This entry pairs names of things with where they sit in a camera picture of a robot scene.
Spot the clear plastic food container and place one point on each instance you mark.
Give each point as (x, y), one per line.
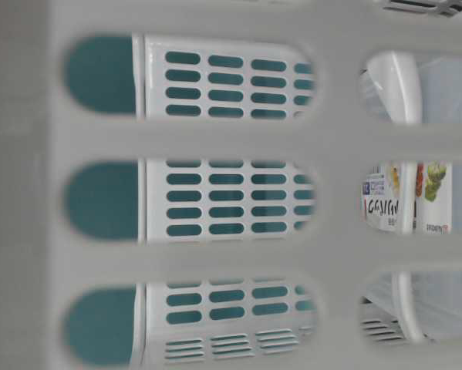
(438, 203)

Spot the white plastic shopping basket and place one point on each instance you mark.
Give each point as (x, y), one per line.
(46, 136)

